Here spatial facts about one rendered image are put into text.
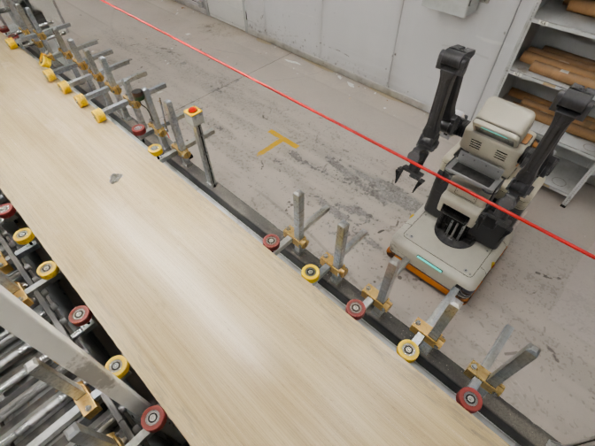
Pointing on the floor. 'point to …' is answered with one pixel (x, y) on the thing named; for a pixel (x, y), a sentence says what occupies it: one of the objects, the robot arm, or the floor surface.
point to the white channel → (73, 357)
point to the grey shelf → (557, 26)
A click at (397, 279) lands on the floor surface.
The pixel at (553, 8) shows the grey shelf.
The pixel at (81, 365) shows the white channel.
